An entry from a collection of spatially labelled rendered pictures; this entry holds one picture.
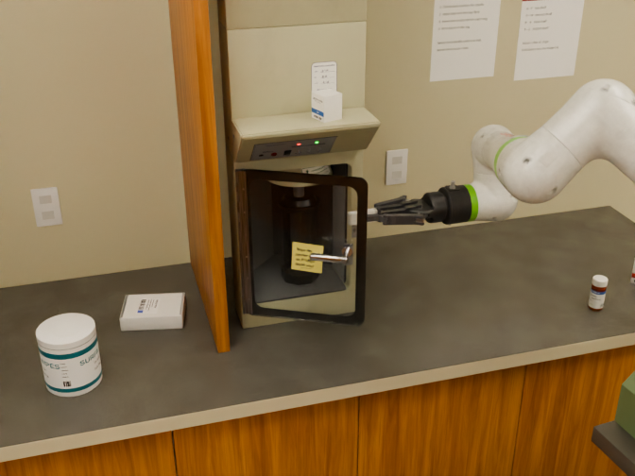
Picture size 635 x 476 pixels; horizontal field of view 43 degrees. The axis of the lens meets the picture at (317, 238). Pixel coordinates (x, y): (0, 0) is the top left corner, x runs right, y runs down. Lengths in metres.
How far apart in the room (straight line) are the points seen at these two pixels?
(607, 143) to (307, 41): 0.70
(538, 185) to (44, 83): 1.31
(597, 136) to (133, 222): 1.37
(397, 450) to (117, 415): 0.72
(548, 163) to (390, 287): 0.87
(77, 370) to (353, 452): 0.71
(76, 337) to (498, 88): 1.46
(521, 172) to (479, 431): 0.88
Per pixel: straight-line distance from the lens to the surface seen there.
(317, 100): 1.83
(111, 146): 2.32
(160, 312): 2.15
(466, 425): 2.19
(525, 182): 1.56
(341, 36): 1.88
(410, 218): 1.91
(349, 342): 2.06
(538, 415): 2.28
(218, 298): 1.95
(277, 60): 1.85
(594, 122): 1.57
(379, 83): 2.42
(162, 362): 2.03
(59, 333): 1.91
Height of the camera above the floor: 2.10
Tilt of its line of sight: 27 degrees down
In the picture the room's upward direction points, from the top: straight up
